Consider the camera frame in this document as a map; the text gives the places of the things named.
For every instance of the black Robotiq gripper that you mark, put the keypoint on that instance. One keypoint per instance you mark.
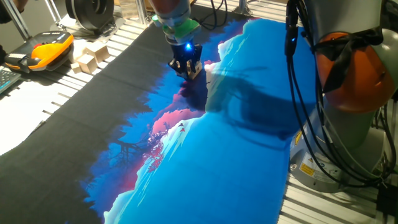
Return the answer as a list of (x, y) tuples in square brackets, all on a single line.
[(186, 53)]

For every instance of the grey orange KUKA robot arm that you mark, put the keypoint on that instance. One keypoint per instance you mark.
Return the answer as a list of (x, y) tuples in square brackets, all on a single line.
[(357, 77)]

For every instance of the aluminium post with foot bracket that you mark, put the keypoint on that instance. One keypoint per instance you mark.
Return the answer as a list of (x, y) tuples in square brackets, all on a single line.
[(242, 7)]

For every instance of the blue landscape print cloth mat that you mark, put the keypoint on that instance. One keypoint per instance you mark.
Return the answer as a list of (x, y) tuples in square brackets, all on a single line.
[(217, 171)]

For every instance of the aluminium post beside container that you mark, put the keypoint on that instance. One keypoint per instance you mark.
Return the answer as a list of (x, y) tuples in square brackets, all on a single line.
[(142, 12)]

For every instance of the medium wooden cube block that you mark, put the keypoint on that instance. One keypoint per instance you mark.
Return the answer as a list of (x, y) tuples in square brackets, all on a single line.
[(87, 63)]

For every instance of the person's forearm black sleeve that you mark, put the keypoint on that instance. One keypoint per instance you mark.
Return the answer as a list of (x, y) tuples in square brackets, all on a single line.
[(6, 15)]

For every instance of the pale wooden block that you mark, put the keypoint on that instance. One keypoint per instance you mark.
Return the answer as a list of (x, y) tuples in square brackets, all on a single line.
[(77, 49)]

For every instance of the wooden Jenga block tower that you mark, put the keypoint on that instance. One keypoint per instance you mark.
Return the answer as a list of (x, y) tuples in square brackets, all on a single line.
[(197, 73)]

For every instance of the small wooden block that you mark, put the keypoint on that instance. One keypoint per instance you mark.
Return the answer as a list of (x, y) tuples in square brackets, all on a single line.
[(76, 68)]

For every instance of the black computer keyboard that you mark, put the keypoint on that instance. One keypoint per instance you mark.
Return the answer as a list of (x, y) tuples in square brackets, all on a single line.
[(7, 79)]

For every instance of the slanted aluminium frame post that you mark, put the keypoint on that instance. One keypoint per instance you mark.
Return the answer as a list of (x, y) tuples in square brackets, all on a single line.
[(15, 18)]

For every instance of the orange black teach pendant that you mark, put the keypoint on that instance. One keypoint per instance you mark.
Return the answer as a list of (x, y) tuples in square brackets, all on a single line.
[(46, 51)]

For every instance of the green wrist mount plate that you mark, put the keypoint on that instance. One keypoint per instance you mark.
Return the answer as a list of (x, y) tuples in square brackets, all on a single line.
[(183, 29)]

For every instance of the translucent beige container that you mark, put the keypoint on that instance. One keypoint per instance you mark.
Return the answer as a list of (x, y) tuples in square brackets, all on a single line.
[(128, 8)]

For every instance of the large wooden cube block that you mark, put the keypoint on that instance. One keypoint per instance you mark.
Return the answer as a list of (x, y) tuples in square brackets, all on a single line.
[(98, 51)]

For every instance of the thin metal rod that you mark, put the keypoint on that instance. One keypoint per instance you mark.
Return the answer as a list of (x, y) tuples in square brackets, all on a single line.
[(53, 11)]

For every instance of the black round spool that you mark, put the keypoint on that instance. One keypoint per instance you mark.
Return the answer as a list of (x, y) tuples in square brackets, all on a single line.
[(90, 12)]

